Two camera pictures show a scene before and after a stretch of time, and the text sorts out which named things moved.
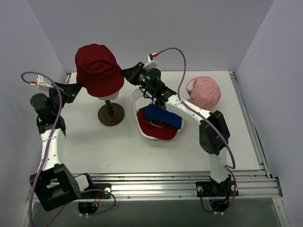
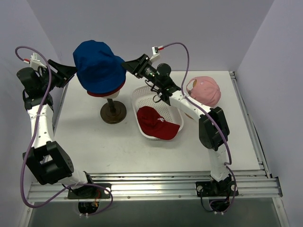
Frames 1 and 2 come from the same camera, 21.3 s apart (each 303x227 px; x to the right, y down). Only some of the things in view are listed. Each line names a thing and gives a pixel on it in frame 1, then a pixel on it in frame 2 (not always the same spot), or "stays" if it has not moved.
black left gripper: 68,89 to 57,77
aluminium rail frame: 182,184 stays
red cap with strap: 157,129 stays
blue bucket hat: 152,112 to 99,70
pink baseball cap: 206,93 stays
